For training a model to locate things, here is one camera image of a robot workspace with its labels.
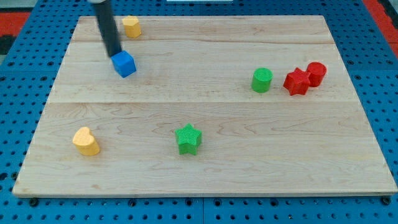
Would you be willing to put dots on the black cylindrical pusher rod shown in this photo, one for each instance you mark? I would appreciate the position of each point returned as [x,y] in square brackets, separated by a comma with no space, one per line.
[107,26]

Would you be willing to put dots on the blue cube block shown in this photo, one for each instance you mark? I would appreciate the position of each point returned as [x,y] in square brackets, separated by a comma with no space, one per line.
[123,63]

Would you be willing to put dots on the wooden board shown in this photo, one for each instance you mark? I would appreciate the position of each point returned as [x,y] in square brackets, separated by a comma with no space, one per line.
[199,70]

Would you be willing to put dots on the yellow hexagon block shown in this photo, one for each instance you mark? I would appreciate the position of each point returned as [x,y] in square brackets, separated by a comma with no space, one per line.
[132,26]

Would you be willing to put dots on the yellow heart block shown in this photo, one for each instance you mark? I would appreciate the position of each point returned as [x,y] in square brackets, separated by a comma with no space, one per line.
[85,142]

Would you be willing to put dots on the green star block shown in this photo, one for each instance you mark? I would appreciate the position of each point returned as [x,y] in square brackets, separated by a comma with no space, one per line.
[188,139]

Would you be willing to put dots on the green cylinder block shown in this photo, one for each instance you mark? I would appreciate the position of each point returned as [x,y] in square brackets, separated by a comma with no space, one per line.
[261,80]

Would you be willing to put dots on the red star block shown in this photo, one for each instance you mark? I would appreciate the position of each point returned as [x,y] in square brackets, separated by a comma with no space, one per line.
[297,82]

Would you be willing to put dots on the red cylinder block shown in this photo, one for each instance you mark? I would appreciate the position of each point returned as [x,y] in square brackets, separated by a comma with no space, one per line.
[317,73]

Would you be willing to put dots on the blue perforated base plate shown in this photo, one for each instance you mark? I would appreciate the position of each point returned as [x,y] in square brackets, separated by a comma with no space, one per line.
[28,72]

